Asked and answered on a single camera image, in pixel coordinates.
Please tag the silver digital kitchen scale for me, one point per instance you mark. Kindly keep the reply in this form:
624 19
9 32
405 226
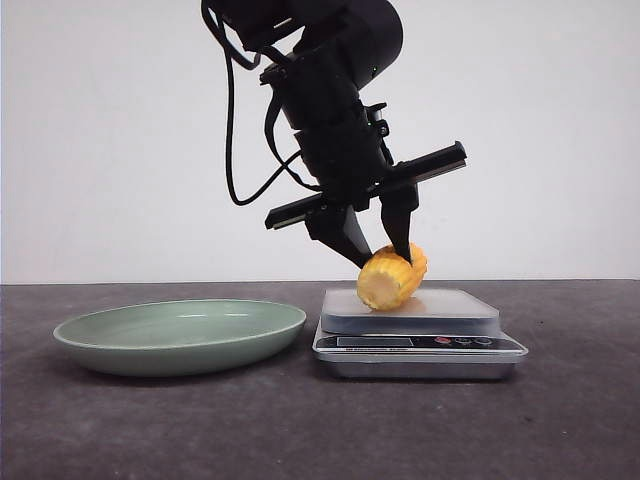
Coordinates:
439 333

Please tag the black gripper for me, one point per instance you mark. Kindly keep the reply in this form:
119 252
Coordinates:
352 165

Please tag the yellow corn cob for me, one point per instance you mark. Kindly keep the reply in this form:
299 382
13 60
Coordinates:
387 280

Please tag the green oval plate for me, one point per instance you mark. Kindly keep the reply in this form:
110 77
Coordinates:
179 338

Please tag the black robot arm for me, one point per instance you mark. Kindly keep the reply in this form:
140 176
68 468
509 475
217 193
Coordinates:
322 53

